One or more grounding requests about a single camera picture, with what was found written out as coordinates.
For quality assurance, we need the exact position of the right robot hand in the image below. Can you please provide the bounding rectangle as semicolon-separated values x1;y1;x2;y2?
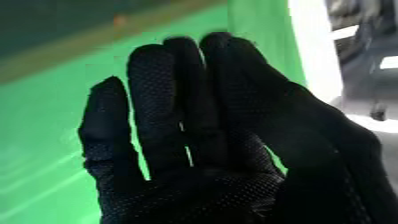
76;31;398;224

